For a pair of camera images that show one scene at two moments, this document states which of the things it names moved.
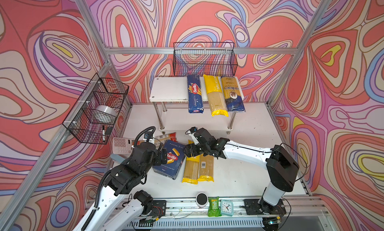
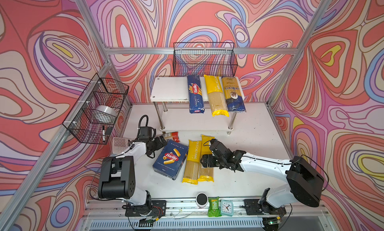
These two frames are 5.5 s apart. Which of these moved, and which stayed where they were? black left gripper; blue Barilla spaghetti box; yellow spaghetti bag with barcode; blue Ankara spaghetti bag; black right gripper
Moved: black left gripper; black right gripper
Stayed: blue Barilla spaghetti box; blue Ankara spaghetti bag; yellow spaghetti bag with barcode
